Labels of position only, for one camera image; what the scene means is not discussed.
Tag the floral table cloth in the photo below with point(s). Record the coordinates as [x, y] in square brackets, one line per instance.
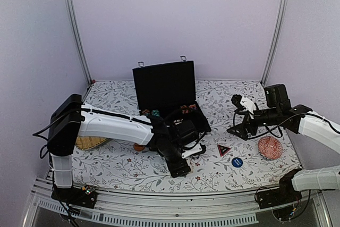
[116, 165]

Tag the blue orange poker chip row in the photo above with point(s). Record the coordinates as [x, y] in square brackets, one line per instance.
[146, 112]

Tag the left aluminium frame post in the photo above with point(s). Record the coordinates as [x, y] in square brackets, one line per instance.
[78, 43]

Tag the red playing card deck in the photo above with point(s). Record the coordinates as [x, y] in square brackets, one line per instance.
[191, 165]

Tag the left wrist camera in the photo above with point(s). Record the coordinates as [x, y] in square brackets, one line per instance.
[196, 150]

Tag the black poker set case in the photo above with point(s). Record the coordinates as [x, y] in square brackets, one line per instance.
[166, 87]

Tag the woven bamboo tray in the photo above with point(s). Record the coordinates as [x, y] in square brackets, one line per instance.
[87, 143]

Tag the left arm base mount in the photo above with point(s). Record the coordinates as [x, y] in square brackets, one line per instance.
[83, 197]

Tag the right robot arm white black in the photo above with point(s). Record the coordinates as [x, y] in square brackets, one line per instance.
[299, 119]

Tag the purple poker chip stack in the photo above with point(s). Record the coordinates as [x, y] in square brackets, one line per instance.
[193, 108]

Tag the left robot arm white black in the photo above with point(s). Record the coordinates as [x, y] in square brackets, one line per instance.
[74, 118]

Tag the orange round dealer button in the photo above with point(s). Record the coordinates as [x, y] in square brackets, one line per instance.
[138, 147]

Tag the aluminium frame post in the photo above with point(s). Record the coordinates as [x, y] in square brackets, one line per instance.
[274, 41]
[78, 43]

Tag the front aluminium rail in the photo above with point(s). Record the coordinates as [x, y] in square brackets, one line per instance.
[132, 208]

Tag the right aluminium frame post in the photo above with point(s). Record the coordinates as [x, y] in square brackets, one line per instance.
[274, 41]

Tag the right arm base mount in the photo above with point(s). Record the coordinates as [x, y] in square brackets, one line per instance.
[267, 197]

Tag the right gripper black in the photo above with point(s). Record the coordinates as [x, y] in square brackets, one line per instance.
[241, 127]

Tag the black triangular all-in button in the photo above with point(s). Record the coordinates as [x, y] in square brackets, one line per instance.
[223, 150]

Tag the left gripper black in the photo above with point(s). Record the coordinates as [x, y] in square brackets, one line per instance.
[177, 169]

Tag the red patterned bowl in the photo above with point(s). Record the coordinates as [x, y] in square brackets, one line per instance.
[270, 148]

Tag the blue round dealer button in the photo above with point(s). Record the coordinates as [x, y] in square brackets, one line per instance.
[237, 162]

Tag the green blue poker chip row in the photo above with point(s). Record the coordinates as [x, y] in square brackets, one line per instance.
[155, 113]

